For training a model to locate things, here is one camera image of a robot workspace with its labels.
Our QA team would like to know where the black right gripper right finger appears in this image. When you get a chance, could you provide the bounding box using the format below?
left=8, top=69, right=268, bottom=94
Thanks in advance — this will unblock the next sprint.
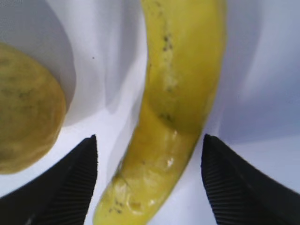
left=201, top=134, right=300, bottom=225

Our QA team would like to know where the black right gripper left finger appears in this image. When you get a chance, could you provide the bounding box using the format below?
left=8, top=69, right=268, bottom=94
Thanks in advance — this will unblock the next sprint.
left=0, top=135, right=98, bottom=225

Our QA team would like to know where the yellow pear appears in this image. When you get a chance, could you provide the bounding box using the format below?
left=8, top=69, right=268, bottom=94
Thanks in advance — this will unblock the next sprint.
left=0, top=43, right=66, bottom=175

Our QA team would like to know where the yellow banana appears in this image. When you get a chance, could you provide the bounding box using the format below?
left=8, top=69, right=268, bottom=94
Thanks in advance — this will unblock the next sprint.
left=93, top=0, right=226, bottom=225

